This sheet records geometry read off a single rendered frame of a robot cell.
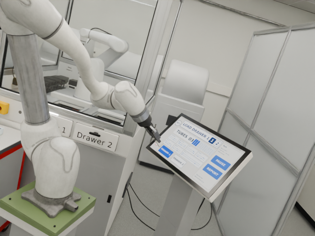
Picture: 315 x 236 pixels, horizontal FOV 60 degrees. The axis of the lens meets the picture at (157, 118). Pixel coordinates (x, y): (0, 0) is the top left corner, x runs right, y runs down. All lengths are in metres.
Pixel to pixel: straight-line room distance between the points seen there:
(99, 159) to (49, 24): 1.13
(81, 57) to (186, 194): 0.91
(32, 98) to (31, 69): 0.12
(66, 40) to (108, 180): 1.15
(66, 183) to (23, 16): 0.63
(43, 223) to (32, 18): 0.73
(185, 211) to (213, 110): 3.74
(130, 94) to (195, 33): 3.88
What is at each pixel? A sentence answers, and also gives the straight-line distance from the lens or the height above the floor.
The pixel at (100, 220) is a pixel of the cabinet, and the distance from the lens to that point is 2.09.
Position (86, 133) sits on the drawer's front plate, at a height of 0.88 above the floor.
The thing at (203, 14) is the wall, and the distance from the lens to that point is 5.04.
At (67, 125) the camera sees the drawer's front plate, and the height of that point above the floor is 0.90.
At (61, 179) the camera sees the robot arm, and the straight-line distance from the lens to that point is 1.16.
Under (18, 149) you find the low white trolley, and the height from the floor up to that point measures 0.68.
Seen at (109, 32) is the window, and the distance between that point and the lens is 1.75.
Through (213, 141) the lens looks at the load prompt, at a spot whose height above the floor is 1.16.
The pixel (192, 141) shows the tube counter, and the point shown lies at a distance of 1.51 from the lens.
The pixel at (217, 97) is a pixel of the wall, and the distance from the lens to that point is 5.15.
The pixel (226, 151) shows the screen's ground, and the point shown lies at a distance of 1.42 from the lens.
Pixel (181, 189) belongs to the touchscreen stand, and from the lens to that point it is 1.58.
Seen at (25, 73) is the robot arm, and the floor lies 1.30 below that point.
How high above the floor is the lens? 1.54
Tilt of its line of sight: 14 degrees down
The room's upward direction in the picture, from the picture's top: 17 degrees clockwise
